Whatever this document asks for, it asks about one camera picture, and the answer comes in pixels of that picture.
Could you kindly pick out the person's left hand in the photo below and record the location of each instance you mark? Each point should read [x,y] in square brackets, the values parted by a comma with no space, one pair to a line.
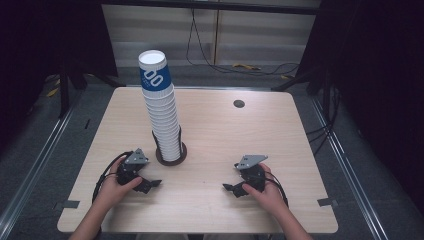
[113,193]

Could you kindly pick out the person's right hand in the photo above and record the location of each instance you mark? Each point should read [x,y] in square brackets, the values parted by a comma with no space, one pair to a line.
[271,195]

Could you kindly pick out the dark round table grommet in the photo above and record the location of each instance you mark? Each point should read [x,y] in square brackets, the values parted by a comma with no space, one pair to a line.
[239,103]

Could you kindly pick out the black cup holder stand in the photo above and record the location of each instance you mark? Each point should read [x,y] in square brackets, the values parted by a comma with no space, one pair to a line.
[171,163]

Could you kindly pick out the stack of white paper cups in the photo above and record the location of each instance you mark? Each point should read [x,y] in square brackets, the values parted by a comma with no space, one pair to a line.
[160,113]

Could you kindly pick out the dark curtain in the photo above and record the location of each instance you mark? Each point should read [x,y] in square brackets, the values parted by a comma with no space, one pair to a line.
[40,50]
[376,83]

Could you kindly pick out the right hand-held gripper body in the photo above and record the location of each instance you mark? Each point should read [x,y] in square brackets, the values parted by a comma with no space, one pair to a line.
[253,175]

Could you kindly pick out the black metal stand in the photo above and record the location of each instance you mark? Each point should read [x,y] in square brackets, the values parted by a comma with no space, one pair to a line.
[64,96]

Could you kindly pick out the black overhead beam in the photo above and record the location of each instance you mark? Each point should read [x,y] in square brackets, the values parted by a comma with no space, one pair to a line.
[213,6]

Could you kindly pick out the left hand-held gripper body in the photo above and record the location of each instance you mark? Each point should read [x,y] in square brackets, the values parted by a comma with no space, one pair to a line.
[136,159]

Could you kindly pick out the metal floor rail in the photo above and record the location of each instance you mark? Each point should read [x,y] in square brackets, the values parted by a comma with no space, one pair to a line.
[33,168]
[350,173]

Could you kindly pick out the yellow floor tape piece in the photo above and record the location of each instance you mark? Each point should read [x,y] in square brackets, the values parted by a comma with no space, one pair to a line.
[246,66]
[52,92]

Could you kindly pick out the grey tape strip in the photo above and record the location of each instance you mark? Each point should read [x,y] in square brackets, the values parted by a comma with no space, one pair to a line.
[70,204]
[326,201]

